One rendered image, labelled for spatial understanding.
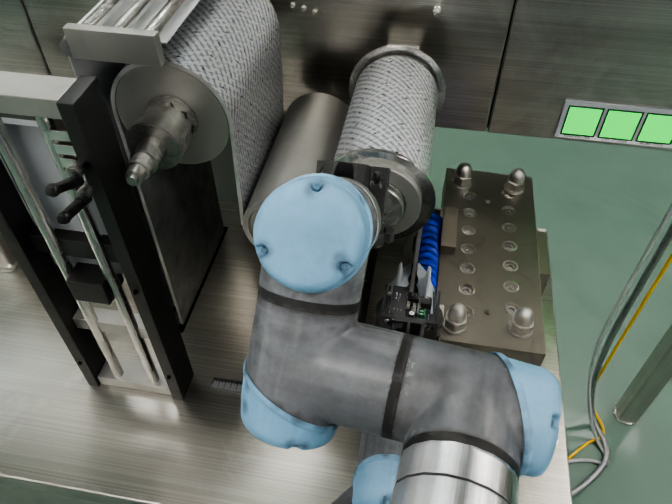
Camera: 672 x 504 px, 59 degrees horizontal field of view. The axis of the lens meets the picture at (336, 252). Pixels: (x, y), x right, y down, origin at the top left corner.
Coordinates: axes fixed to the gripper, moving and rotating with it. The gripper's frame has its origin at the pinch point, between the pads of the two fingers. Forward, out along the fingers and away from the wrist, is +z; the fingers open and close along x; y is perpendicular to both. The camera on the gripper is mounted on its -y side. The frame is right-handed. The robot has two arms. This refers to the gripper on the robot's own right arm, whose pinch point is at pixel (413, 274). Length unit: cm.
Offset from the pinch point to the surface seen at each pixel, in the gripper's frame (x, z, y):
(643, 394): -73, 46, -91
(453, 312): -6.3, -4.3, -2.2
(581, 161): -74, 181, -109
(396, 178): 3.6, -3.4, 20.3
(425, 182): 0.2, -2.5, 19.4
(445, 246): -4.7, 10.8, -4.4
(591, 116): -25.1, 29.3, 10.5
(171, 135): 28.5, -7.8, 26.3
